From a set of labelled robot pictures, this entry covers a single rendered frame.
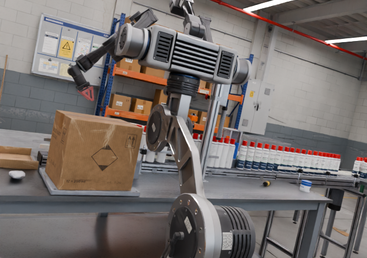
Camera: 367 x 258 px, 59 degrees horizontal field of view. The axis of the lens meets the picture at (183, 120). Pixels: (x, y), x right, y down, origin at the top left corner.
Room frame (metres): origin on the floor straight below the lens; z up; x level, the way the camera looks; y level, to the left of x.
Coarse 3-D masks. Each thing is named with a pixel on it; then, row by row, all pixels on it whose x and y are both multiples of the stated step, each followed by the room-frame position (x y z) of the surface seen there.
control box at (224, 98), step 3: (213, 84) 1.91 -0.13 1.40; (225, 87) 1.90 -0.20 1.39; (228, 87) 1.90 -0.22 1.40; (225, 90) 1.90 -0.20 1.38; (228, 90) 1.90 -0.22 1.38; (210, 93) 2.02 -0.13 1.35; (222, 93) 1.90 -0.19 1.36; (225, 93) 1.90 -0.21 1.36; (228, 93) 1.90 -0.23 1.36; (210, 96) 1.94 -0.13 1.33; (222, 96) 1.90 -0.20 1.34; (225, 96) 1.90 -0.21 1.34; (222, 99) 1.90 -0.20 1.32; (225, 99) 1.90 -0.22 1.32; (222, 102) 1.90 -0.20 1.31; (225, 102) 1.90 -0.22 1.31; (222, 105) 1.90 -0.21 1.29; (225, 105) 1.90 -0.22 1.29
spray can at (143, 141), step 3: (144, 126) 1.84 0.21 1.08; (144, 129) 1.83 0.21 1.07; (144, 132) 1.83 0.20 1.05; (144, 135) 1.82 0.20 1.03; (141, 138) 1.83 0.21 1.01; (144, 138) 1.82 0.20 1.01; (141, 141) 1.82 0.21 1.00; (144, 141) 1.82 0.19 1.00; (141, 144) 1.82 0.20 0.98; (141, 147) 1.82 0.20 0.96; (138, 153) 1.83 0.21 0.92; (138, 156) 1.82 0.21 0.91; (144, 156) 1.83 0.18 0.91; (138, 159) 1.82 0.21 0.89; (144, 159) 1.83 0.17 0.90
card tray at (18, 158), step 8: (0, 152) 1.57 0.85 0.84; (8, 152) 1.59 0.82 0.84; (16, 152) 1.61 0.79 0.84; (24, 152) 1.63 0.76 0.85; (0, 160) 1.35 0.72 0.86; (8, 160) 1.36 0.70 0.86; (16, 160) 1.38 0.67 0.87; (24, 160) 1.40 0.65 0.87; (32, 160) 1.56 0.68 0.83; (16, 168) 1.38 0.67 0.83; (24, 168) 1.40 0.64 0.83; (32, 168) 1.42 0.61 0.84
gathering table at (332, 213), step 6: (342, 168) 3.32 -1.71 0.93; (360, 180) 3.04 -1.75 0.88; (366, 180) 3.13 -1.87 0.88; (366, 198) 3.57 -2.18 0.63; (366, 204) 3.56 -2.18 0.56; (330, 210) 3.25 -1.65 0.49; (366, 210) 3.55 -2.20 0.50; (330, 216) 3.23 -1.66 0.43; (366, 216) 3.57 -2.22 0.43; (330, 222) 3.22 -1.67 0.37; (360, 222) 3.58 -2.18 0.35; (330, 228) 3.22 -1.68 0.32; (360, 228) 3.56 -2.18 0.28; (330, 234) 3.23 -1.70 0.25; (360, 234) 3.55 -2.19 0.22; (324, 240) 3.24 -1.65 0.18; (360, 240) 3.57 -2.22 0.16; (324, 246) 3.23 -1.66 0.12; (354, 246) 3.58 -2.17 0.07; (324, 252) 3.22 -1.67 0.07; (354, 252) 3.56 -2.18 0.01
